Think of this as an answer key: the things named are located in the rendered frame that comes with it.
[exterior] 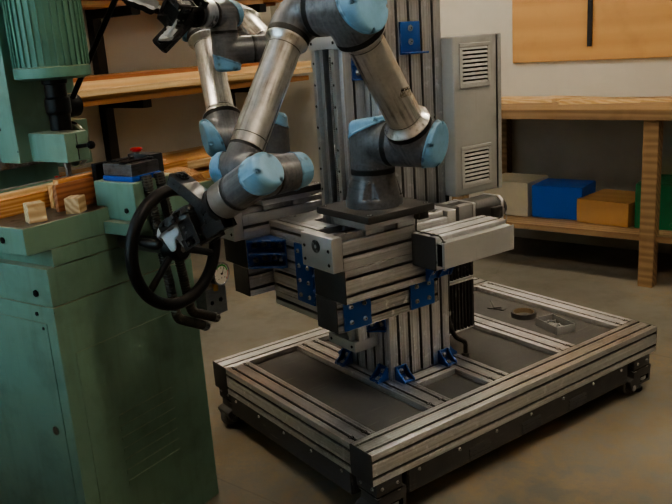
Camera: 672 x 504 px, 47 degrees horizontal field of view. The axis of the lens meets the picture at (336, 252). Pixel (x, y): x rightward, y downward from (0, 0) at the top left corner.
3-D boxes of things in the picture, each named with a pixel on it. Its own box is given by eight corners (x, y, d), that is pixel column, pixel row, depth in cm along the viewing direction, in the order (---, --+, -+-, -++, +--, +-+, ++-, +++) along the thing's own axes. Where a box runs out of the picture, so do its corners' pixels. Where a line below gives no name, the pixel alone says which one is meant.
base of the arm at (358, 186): (378, 196, 215) (376, 160, 213) (415, 202, 203) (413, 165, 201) (334, 205, 207) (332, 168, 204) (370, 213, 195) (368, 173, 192)
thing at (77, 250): (53, 267, 171) (51, 249, 170) (-4, 258, 183) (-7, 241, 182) (182, 226, 203) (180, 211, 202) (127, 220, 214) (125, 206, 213)
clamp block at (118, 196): (136, 222, 177) (131, 183, 175) (96, 218, 185) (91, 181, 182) (182, 209, 189) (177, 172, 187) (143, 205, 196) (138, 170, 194)
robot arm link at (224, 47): (256, 69, 217) (252, 28, 214) (216, 72, 214) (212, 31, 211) (251, 69, 224) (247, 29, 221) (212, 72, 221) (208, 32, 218)
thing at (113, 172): (132, 182, 177) (129, 158, 175) (100, 180, 183) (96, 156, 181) (174, 172, 187) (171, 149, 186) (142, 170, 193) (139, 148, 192)
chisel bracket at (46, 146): (68, 169, 186) (63, 133, 184) (32, 167, 193) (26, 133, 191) (93, 164, 192) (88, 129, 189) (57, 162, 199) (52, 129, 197)
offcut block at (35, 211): (43, 218, 174) (40, 200, 172) (47, 220, 171) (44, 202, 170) (25, 221, 171) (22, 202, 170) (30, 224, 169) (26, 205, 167)
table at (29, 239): (54, 261, 160) (49, 233, 158) (-32, 248, 176) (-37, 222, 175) (244, 202, 208) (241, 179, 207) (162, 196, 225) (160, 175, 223)
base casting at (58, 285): (51, 309, 172) (44, 269, 169) (-89, 280, 203) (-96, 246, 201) (192, 257, 207) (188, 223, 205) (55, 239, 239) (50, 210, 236)
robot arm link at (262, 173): (295, 182, 146) (265, 190, 139) (259, 206, 153) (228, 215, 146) (277, 145, 146) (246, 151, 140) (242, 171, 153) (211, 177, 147)
